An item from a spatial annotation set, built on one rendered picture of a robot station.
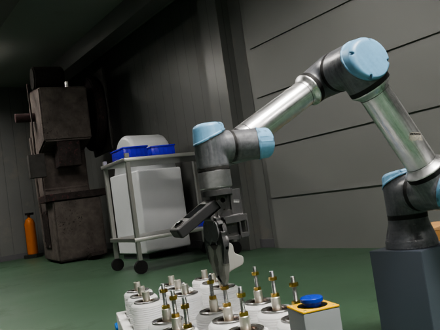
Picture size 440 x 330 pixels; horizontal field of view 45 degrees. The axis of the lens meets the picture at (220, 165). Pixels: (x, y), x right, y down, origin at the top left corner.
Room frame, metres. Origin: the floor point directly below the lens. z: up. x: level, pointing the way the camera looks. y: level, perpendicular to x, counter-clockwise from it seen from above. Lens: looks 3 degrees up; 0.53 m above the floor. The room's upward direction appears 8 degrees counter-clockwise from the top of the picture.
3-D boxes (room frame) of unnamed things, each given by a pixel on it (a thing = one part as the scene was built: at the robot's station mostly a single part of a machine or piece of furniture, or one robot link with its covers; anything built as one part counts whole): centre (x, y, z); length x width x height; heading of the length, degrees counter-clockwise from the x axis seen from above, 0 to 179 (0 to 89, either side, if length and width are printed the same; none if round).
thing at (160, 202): (5.78, 0.82, 0.65); 0.64 x 0.57 x 1.30; 36
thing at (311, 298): (0.96, -0.13, 0.32); 0.04 x 0.04 x 0.02
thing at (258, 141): (1.28, -0.07, 0.64); 0.11 x 0.11 x 0.08; 24
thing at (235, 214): (1.22, 0.01, 0.48); 0.09 x 0.08 x 0.12; 119
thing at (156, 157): (4.82, 0.46, 0.55); 1.16 x 0.68 x 1.10; 126
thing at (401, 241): (1.62, -0.54, 0.35); 0.15 x 0.15 x 0.10
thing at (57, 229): (6.79, 1.90, 1.27); 1.34 x 1.14 x 2.54; 36
